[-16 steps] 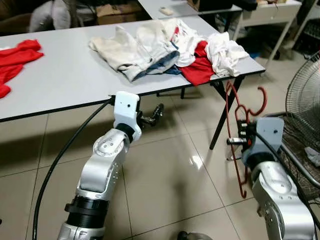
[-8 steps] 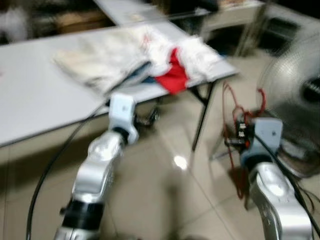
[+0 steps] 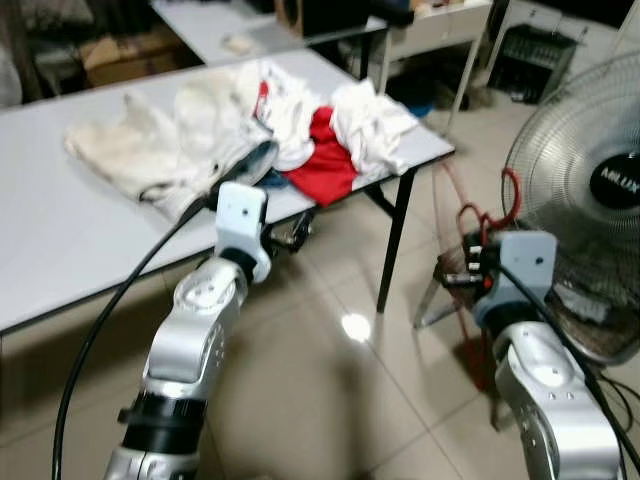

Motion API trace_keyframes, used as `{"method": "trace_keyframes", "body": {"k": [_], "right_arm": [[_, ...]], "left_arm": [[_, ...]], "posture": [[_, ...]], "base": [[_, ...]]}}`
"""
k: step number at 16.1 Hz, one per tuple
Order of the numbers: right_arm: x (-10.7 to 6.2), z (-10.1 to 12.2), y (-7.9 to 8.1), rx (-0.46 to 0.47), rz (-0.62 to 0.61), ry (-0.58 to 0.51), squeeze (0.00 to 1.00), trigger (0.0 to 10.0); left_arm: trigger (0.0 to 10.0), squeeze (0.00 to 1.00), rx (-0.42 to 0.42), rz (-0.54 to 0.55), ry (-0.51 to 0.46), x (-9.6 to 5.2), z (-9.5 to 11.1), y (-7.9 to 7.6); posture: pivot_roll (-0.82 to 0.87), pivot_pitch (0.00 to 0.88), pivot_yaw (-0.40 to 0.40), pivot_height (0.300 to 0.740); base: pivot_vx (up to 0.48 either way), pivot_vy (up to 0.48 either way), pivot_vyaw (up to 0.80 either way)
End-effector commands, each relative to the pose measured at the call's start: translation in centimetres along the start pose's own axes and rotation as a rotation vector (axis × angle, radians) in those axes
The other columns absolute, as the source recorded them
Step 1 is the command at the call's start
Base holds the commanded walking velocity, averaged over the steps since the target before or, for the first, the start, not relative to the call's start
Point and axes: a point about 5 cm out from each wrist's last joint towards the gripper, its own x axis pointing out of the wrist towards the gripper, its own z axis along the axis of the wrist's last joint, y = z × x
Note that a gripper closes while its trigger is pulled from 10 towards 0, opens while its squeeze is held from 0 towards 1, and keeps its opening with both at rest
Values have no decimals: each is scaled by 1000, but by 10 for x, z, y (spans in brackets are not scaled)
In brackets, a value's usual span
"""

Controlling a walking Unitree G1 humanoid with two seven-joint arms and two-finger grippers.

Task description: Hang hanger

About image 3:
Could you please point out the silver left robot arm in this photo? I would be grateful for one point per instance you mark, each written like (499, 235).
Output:
(190, 330)

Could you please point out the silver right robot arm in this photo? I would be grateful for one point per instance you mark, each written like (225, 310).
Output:
(545, 400)

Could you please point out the white shirt with red print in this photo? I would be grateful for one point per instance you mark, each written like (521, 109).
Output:
(290, 110)

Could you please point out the grey MILUX standing fan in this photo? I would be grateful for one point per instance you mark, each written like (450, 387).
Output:
(615, 180)

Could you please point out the blue object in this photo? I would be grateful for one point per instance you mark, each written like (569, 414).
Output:
(418, 105)

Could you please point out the brown and black speaker box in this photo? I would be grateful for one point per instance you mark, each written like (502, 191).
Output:
(330, 15)

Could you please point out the black crate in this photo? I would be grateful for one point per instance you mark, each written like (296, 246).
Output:
(525, 65)

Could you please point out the small white table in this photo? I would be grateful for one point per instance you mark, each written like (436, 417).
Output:
(200, 25)

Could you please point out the white table with black legs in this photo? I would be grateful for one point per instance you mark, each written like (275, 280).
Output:
(60, 240)

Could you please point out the brown cardboard carton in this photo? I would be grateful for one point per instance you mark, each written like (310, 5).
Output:
(130, 60)

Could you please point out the white desk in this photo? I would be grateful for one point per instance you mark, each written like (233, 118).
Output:
(440, 30)

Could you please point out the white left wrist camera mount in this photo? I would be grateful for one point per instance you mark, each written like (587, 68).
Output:
(240, 220)

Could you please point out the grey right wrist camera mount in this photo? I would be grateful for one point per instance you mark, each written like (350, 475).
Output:
(525, 265)

